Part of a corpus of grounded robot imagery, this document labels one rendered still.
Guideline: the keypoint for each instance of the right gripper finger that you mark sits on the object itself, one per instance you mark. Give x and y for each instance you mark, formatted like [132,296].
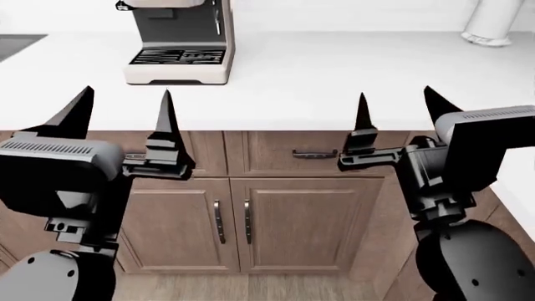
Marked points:
[363,122]
[441,103]

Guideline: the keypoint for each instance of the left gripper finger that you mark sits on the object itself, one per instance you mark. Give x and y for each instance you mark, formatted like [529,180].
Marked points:
[167,125]
[73,116]

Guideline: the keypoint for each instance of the brown wooden cabinet door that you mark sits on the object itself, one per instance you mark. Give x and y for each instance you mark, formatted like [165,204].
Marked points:
[309,225]
[171,229]

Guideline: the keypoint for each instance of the beige and black coffee machine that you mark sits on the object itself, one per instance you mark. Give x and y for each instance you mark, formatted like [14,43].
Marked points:
[184,22]

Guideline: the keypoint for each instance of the brown wooden drawer front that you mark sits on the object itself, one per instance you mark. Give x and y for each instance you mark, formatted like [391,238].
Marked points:
[209,150]
[271,144]

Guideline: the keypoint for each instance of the black drip tray grate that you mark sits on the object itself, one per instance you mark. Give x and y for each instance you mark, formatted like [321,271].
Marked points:
[175,57]

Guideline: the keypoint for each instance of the grey countertop sink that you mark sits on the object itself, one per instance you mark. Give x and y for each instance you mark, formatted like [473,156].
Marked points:
[14,45]

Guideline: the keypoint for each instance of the silver steam wand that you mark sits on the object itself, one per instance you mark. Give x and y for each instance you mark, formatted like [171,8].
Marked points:
[217,19]

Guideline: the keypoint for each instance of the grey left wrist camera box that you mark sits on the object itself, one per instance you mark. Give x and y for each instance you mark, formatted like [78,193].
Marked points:
[62,150]

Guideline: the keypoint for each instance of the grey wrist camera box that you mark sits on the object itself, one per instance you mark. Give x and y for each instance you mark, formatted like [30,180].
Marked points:
[485,138]
[62,150]

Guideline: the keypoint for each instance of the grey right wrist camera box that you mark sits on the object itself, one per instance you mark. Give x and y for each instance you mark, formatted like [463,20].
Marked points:
[485,138]

